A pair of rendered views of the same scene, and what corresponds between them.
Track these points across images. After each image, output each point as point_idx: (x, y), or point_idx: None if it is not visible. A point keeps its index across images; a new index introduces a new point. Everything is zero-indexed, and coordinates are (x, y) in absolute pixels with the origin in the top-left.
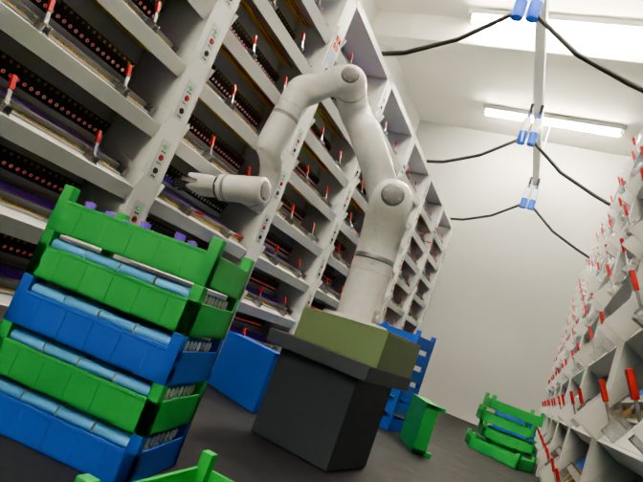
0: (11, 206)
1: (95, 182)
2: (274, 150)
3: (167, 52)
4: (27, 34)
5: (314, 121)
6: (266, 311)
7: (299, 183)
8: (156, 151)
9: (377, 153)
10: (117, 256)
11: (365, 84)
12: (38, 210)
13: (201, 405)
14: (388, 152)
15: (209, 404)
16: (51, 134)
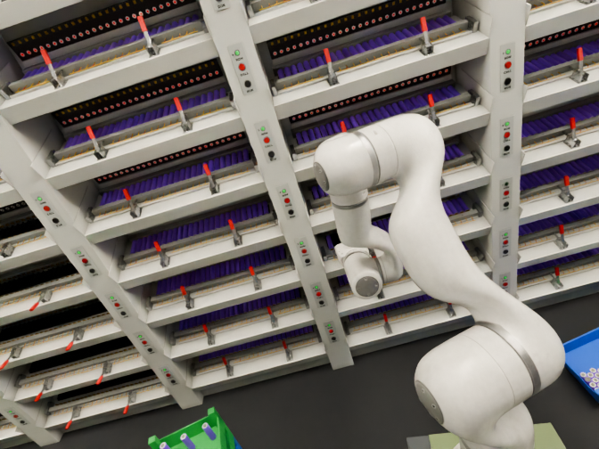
0: (242, 325)
1: (271, 294)
2: (351, 245)
3: (239, 191)
4: (160, 274)
5: (529, 9)
6: (584, 245)
7: (560, 95)
8: (296, 250)
9: (422, 285)
10: (326, 316)
11: (354, 173)
12: (263, 314)
13: (416, 434)
14: (453, 272)
15: (430, 428)
16: (227, 288)
